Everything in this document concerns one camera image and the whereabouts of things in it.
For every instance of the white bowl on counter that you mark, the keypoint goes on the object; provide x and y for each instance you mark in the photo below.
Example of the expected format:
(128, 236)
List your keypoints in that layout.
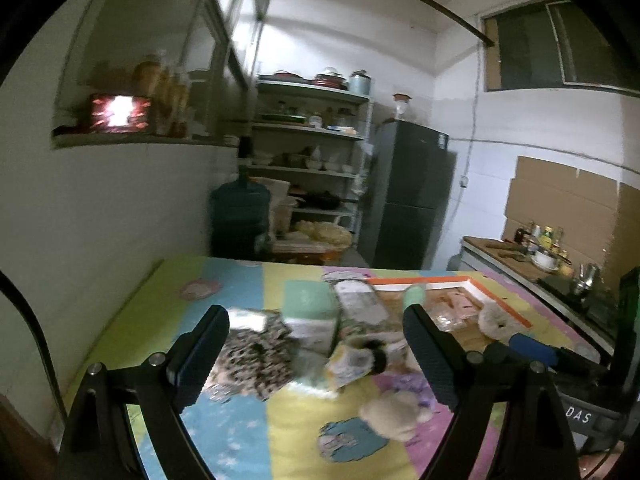
(545, 261)

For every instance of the clear plastic bag of bits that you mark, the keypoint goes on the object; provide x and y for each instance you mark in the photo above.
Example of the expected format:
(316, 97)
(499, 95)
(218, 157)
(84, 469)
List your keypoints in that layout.
(443, 316)

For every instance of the colourful patchwork quilt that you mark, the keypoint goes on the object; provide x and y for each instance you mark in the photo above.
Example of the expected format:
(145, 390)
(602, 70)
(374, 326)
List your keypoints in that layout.
(245, 438)

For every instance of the green soft pillow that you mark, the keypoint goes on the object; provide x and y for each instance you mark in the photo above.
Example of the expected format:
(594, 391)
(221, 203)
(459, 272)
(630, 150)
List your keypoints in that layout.
(414, 295)

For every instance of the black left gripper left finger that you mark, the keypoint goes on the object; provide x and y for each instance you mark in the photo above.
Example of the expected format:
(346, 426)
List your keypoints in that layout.
(98, 442)

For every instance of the blue enamel pot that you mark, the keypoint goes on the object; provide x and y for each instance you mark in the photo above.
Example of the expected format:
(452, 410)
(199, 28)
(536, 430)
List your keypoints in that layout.
(360, 83)

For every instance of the cream plush bear purple bow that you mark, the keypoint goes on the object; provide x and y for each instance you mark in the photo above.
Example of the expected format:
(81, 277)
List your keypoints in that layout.
(397, 413)

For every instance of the green water jug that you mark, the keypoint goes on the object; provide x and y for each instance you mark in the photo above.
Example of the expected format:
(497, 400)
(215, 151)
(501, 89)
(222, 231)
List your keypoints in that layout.
(239, 213)

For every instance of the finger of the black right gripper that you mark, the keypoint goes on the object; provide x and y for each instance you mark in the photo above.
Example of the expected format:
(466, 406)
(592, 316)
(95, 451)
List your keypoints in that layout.
(521, 351)

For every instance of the pink fluffy soft item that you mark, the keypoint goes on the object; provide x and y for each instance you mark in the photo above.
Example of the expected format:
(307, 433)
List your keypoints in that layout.
(462, 304)

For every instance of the dark window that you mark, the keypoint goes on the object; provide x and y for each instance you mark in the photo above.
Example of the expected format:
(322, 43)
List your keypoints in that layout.
(552, 44)

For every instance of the metal kettle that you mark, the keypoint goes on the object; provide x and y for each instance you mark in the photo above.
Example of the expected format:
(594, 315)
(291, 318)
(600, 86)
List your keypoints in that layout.
(587, 276)

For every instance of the glass jar on refrigerator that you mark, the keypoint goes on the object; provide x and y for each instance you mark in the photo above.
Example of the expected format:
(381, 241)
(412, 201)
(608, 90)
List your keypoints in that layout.
(401, 104)

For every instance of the kitchen counter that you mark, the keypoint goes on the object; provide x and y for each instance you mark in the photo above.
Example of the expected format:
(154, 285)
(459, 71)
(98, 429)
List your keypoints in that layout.
(483, 254)

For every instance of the black gas stove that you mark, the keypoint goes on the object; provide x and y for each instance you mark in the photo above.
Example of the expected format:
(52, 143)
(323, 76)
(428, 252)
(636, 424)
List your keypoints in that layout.
(597, 305)

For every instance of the glowing red screen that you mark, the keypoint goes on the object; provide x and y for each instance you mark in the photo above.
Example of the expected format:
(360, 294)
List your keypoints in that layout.
(120, 113)

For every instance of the yellow-capped condiment bottle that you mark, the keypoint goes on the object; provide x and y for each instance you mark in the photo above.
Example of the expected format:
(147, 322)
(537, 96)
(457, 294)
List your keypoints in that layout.
(545, 241)

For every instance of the black refrigerator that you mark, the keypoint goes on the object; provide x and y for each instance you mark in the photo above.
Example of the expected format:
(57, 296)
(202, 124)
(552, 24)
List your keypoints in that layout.
(408, 187)

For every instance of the red pot with lid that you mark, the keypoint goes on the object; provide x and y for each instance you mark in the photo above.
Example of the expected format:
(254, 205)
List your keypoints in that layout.
(330, 78)

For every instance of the white tissue pack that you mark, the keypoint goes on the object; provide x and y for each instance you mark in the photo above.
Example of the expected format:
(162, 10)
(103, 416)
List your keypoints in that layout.
(243, 319)

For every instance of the brown cardboard wall panel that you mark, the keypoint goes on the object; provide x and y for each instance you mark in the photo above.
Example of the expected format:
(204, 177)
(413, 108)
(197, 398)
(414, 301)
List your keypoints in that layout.
(599, 217)

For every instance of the yellow white bottle black cap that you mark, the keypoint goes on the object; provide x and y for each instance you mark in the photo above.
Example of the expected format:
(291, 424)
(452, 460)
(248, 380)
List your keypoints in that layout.
(350, 363)

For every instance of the white floral printed package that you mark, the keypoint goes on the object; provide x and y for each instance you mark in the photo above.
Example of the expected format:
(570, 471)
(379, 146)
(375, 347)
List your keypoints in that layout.
(359, 304)

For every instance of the mint green carton box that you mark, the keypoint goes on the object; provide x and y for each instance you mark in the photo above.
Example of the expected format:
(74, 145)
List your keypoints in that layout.
(311, 313)

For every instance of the orange-rimmed cardboard box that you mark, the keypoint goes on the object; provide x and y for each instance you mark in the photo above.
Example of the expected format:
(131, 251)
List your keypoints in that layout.
(497, 321)

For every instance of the amber bottles on ledge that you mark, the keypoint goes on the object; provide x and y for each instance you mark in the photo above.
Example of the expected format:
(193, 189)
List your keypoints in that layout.
(164, 89)

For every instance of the leopard print scarf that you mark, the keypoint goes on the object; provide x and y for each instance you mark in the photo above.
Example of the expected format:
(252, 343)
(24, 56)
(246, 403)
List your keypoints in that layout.
(253, 364)

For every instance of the grey metal storage shelf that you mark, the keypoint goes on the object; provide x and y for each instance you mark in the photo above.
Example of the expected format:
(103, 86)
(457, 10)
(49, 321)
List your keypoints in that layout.
(314, 138)

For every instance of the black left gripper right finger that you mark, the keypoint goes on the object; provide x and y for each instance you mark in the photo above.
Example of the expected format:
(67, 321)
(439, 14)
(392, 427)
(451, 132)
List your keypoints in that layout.
(535, 441)

